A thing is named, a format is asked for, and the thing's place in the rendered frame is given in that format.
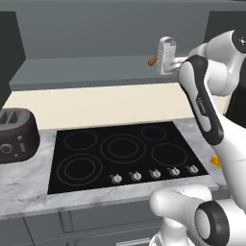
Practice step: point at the black glass hob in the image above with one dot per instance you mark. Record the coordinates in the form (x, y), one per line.
(128, 153)

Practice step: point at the grey open wall cabinet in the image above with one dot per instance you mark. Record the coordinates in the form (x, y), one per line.
(89, 41)

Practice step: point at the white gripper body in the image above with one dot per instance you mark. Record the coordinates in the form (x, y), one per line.
(175, 64)

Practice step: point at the dark brown toaster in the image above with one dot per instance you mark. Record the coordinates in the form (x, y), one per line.
(17, 136)

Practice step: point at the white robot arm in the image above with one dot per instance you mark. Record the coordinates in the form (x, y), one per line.
(224, 141)

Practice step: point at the grey base cupboard door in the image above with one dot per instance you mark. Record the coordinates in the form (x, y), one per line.
(14, 232)

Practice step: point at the yellow cheese wedge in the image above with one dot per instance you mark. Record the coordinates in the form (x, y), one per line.
(215, 160)

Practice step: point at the silver hob knob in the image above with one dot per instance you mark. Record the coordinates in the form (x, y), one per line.
(135, 176)
(116, 178)
(175, 171)
(193, 168)
(155, 174)

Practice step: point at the silver box cheese grater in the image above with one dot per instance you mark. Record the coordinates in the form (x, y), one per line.
(166, 53)

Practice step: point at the grey drawer front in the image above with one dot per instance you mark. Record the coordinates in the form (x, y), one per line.
(109, 219)
(105, 239)

